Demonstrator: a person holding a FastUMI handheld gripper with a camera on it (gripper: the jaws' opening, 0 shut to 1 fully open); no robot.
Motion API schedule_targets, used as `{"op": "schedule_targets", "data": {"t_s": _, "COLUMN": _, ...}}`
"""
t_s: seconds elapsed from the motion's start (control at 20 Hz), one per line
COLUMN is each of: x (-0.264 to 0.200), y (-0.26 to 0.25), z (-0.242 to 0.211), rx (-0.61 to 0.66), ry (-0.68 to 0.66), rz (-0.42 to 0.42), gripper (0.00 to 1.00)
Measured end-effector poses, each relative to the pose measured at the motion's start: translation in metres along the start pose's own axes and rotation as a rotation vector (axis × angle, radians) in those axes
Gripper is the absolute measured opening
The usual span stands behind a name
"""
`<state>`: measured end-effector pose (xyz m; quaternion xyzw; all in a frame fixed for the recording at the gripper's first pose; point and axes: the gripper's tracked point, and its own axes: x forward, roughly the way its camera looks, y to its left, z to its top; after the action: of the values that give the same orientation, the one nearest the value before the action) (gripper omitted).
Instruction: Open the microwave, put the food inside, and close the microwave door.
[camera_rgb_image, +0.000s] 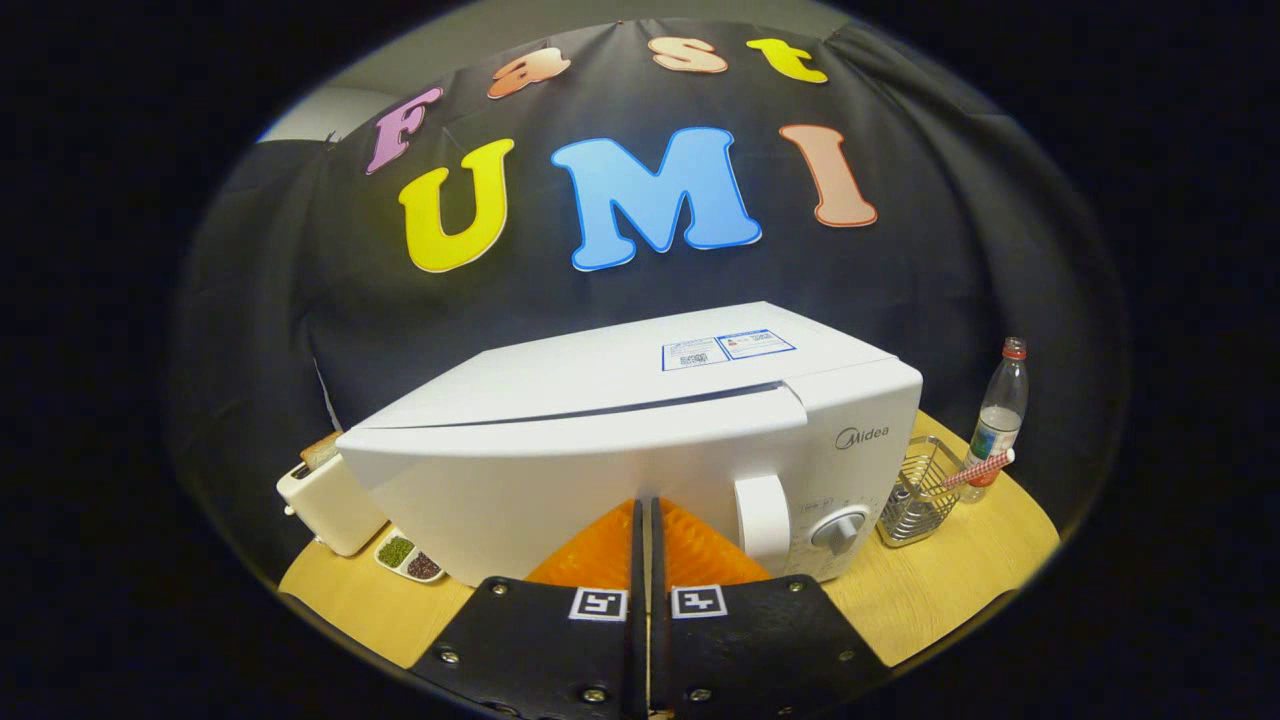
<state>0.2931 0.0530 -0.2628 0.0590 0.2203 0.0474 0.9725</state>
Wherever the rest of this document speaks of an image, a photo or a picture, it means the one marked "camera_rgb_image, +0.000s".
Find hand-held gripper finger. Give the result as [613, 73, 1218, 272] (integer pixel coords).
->
[650, 497, 891, 720]
[412, 497, 648, 720]

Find white toaster oven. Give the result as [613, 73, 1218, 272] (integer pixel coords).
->
[335, 302, 924, 588]

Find cream bread toaster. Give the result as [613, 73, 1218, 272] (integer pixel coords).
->
[277, 455, 389, 558]

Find white divided dish with beans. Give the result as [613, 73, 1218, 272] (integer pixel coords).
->
[374, 528, 447, 584]

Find red checkered straw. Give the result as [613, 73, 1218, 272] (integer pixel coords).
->
[942, 449, 1016, 490]

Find clear bottle with red label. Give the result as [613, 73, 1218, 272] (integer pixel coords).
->
[960, 337, 1030, 503]

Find metal wire basket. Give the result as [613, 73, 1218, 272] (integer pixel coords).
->
[877, 435, 966, 548]

